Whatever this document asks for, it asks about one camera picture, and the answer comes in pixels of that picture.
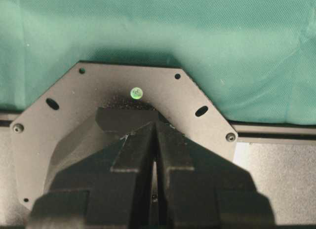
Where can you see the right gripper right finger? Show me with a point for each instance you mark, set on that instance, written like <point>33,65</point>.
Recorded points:
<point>199,189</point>

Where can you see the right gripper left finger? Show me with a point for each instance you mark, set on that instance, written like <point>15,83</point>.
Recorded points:
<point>110,189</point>

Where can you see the green table cloth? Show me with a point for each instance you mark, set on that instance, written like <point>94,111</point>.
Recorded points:
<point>255,59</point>

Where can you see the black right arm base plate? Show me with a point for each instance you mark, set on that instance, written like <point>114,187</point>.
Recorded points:
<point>87,86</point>

